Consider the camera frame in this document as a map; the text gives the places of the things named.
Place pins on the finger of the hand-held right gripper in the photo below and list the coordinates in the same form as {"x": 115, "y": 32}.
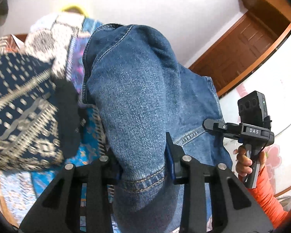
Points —
{"x": 220, "y": 127}

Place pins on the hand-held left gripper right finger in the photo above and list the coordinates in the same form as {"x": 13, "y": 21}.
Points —
{"x": 170, "y": 160}

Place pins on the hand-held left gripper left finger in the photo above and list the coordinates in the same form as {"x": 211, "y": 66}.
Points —
{"x": 111, "y": 168}

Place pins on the blue denim jacket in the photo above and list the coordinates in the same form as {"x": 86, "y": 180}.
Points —
{"x": 135, "y": 89}

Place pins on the person's right forearm orange sleeve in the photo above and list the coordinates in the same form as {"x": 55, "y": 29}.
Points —
{"x": 266, "y": 199}

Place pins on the person's right hand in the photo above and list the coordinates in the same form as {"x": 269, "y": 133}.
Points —
{"x": 243, "y": 162}

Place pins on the black garment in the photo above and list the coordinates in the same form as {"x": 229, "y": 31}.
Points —
{"x": 68, "y": 121}

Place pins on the wooden door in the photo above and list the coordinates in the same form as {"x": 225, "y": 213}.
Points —
{"x": 245, "y": 41}

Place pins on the folded navy patterned cloth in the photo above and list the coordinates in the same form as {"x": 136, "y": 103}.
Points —
{"x": 19, "y": 116}

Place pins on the patchwork printed bedspread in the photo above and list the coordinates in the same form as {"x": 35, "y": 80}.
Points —
{"x": 60, "y": 36}

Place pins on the yellow pillow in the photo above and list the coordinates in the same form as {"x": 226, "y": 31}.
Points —
{"x": 74, "y": 8}

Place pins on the grey garment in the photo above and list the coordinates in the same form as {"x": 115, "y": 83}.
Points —
{"x": 2, "y": 7}

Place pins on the pink heart wall stickers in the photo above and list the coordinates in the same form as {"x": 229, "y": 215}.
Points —
{"x": 274, "y": 155}

